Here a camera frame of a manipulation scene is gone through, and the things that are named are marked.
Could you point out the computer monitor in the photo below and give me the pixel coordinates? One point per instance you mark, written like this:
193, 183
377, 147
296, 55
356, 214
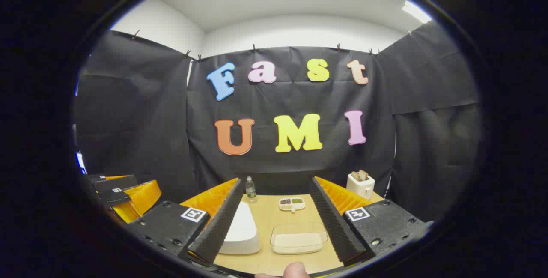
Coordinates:
81, 162

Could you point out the clear plastic water bottle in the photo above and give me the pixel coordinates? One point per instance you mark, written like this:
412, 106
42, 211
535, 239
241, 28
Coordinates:
251, 191

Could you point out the toasted bread slice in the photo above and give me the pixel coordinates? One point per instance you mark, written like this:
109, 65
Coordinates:
356, 176
364, 174

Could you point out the white toaster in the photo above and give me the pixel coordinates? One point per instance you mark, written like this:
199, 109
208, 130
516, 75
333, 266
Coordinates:
359, 187

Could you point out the clear container of rice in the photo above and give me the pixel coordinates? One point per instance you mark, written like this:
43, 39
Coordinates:
297, 241

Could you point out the white rice cooker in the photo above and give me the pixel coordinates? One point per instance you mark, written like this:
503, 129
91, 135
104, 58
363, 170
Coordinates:
244, 231

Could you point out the small ceiling light panel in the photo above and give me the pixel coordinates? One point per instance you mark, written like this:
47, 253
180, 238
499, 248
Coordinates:
416, 11

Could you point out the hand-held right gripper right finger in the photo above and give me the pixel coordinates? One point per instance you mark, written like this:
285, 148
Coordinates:
334, 226

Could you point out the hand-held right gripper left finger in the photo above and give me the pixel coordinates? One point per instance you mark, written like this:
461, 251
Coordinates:
218, 226

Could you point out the white divided condiment dish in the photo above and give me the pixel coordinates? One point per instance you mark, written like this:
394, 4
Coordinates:
292, 204

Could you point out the black backdrop cloth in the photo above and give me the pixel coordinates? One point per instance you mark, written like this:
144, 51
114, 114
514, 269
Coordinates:
278, 98

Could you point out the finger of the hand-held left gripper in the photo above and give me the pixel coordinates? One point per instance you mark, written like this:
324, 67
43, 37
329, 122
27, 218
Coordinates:
141, 198
120, 182

